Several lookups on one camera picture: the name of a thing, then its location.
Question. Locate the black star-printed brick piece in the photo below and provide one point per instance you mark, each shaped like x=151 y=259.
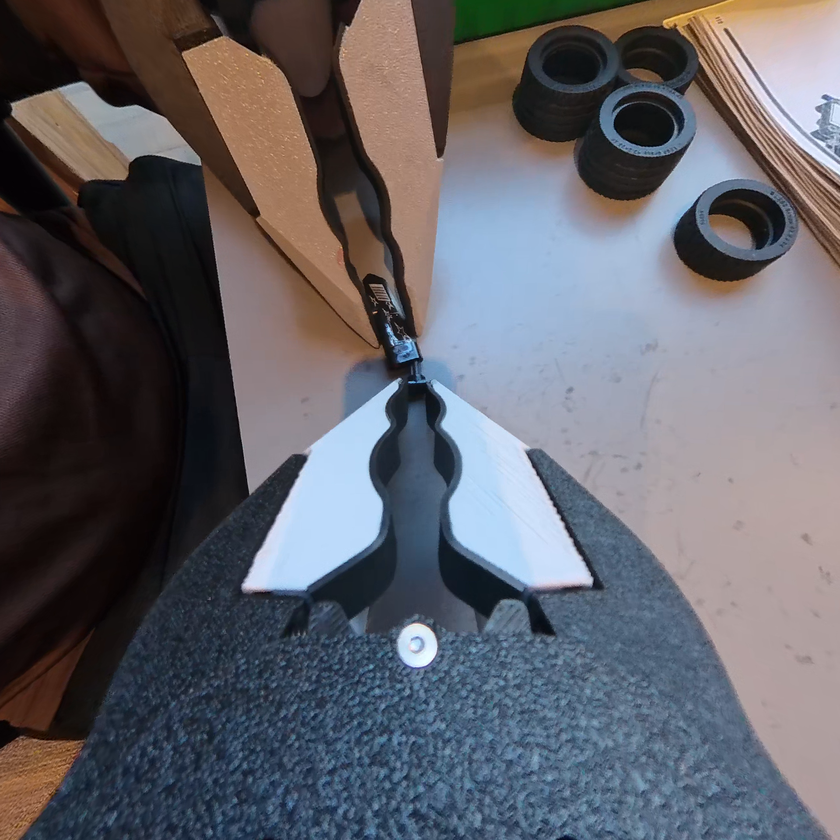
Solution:
x=390 y=315

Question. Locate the green plastic bin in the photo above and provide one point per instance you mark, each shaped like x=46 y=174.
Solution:
x=525 y=16

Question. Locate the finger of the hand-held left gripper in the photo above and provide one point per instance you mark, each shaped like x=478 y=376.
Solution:
x=400 y=98
x=262 y=144

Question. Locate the person's black pants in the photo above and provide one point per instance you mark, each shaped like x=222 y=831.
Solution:
x=190 y=295

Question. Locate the open toy instruction booklet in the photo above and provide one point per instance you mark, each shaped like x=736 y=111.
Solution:
x=774 y=65

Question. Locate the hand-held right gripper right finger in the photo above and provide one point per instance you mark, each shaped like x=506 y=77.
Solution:
x=518 y=518

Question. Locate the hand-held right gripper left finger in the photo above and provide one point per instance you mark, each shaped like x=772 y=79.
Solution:
x=315 y=518

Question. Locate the black toy tire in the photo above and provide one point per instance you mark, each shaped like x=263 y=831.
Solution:
x=695 y=256
x=531 y=111
x=688 y=69
x=597 y=170

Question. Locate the person's left forearm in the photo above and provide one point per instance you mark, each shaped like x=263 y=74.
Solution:
x=52 y=39

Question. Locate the black toy pin connector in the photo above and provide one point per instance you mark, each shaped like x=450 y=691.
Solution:
x=415 y=387

